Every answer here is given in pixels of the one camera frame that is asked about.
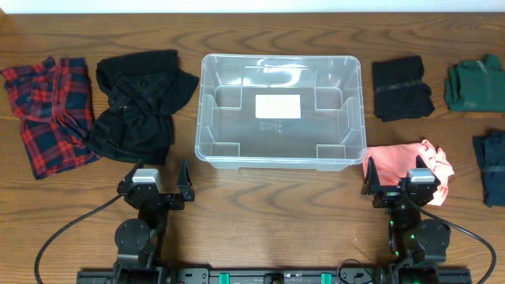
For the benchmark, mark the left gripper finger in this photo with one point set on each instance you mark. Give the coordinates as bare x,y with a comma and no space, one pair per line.
137,166
183,182

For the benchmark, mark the clear plastic storage bin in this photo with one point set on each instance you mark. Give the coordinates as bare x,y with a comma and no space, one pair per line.
330,135

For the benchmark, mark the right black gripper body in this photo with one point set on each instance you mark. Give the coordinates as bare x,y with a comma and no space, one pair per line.
388,196

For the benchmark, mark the white label in bin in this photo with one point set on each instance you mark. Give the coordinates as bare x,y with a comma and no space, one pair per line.
278,106

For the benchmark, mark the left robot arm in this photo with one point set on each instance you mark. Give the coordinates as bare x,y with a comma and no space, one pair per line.
140,240

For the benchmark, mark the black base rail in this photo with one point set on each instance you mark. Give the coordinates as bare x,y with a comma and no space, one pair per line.
344,275

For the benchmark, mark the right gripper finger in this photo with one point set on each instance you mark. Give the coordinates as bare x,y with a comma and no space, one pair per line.
372,181
420,163

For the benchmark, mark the black taped garment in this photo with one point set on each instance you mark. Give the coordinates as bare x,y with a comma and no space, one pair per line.
399,91

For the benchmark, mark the pink garment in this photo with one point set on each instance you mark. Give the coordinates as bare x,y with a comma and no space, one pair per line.
393,162

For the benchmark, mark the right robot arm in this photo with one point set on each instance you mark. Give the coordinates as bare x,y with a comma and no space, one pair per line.
420,244

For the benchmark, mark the red navy plaid shirt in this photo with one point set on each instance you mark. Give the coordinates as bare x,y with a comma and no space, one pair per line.
53,100

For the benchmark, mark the black crumpled garment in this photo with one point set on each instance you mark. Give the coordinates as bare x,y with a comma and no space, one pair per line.
144,91

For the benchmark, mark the navy taped garment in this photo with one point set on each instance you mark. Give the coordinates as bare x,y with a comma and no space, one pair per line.
489,151

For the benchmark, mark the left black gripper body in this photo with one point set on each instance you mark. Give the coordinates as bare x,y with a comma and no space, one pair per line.
170,204

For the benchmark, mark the green garment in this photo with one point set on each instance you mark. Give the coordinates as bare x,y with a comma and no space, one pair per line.
476,86

